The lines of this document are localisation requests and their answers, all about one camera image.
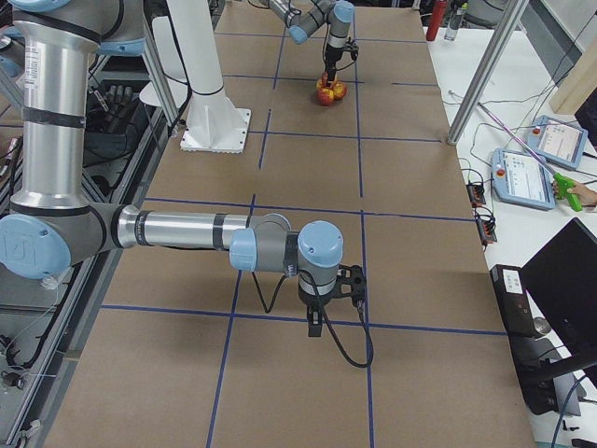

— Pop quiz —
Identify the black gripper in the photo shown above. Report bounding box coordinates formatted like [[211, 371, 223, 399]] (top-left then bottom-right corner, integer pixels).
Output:
[[298, 273, 340, 337], [324, 46, 342, 87]]

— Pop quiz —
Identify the lone red yellow apple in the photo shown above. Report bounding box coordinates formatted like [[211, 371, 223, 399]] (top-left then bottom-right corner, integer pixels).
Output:
[[317, 72, 338, 89]]

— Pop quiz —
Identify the person's right hand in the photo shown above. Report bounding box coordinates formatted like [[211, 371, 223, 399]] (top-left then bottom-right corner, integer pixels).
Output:
[[566, 181, 597, 207]]

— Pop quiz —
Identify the right front red yellow apple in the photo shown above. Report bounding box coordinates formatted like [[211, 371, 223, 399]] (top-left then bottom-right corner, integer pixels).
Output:
[[332, 81, 347, 101]]

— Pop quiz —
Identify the back red yellow apple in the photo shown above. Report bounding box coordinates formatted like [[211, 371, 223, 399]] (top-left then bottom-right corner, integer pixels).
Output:
[[316, 88, 335, 106]]

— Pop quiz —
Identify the red cylinder bottle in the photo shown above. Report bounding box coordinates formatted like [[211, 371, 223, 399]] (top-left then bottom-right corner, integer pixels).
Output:
[[425, 0, 447, 42]]

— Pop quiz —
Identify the clear water bottle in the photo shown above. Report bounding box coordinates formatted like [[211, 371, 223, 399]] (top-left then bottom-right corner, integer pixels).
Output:
[[444, 0, 468, 41]]

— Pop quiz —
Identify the black orange connector module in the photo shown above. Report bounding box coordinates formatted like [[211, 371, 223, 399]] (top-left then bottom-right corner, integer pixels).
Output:
[[473, 206, 497, 248], [465, 179, 486, 207]]

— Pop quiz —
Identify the black desktop box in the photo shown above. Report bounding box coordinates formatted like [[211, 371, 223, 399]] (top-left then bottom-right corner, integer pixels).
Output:
[[490, 264, 556, 343]]

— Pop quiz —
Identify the near blue teach pendant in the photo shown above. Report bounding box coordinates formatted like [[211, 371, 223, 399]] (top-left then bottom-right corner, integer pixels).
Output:
[[491, 148, 556, 211]]

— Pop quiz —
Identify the blue teach pendant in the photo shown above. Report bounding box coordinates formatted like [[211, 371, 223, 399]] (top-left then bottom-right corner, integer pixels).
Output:
[[526, 115, 589, 170], [491, 148, 556, 211]]

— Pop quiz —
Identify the far blue teach pendant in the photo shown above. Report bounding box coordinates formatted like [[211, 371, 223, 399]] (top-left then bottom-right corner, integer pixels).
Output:
[[526, 115, 589, 170]]

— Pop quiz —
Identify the black computer monitor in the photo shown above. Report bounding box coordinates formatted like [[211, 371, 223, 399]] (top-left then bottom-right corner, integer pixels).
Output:
[[521, 217, 596, 354]]

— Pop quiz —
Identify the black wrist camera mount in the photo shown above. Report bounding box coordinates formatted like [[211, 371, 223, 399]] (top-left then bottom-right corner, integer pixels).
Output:
[[342, 37, 359, 63]]

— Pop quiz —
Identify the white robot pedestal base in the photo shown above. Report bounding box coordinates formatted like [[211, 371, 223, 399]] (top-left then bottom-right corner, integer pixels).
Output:
[[167, 1, 251, 154]]

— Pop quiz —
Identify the grey aluminium frame post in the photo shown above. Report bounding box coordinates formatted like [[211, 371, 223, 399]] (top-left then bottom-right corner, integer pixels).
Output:
[[447, 0, 529, 146]]

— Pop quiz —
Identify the green handled reacher grabber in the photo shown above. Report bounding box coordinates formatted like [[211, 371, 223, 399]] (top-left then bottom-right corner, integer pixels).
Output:
[[477, 102, 583, 212]]

